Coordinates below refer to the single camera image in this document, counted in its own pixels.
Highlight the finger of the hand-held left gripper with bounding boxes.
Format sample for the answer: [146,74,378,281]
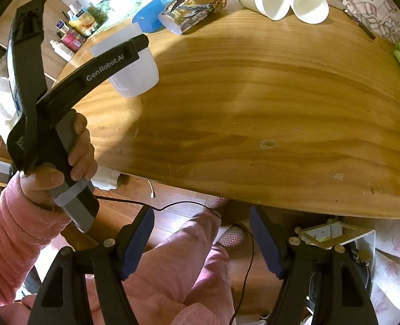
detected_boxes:
[37,35,149,126]
[8,0,51,119]

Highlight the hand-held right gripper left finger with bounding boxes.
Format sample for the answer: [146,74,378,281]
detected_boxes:
[27,206,156,325]

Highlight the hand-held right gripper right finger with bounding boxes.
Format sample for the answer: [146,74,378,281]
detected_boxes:
[249,206,380,325]

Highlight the translucent white plastic cup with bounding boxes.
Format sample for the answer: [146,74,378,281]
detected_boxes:
[90,23,160,99]

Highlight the person's left forearm pink sleeve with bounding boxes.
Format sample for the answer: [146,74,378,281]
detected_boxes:
[0,173,72,308]

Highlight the printed paper cup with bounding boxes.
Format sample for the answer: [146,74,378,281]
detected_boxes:
[158,0,228,35]

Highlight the white paper cup dark print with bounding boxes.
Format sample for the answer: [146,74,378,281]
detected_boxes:
[286,0,329,25]

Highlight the person's left hand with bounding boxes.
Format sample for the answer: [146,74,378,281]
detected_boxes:
[19,112,97,209]

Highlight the white bottle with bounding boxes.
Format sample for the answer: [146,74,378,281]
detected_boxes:
[49,40,73,62]

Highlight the pink dotted slipper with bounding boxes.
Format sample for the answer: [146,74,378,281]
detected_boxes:
[203,196,228,210]
[217,227,246,248]

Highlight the pink packet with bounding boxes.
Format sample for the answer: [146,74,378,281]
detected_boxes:
[60,29,86,53]

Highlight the white plastic object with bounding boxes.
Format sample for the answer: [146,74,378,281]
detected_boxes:
[93,171,121,190]

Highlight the person's leg pink trousers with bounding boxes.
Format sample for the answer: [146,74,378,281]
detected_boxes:
[20,206,236,325]

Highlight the white cardboard box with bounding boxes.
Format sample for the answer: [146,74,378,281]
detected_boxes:
[295,220,376,254]

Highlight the blue plastic bowl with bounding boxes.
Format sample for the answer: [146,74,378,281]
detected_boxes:
[132,0,180,34]

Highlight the floral white cloth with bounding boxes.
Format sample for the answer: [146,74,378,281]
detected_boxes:
[369,218,400,319]

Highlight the dark pen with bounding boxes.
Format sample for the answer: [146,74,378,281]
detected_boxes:
[344,8,376,40]

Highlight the thin black cable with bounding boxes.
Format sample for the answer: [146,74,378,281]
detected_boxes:
[93,194,255,325]

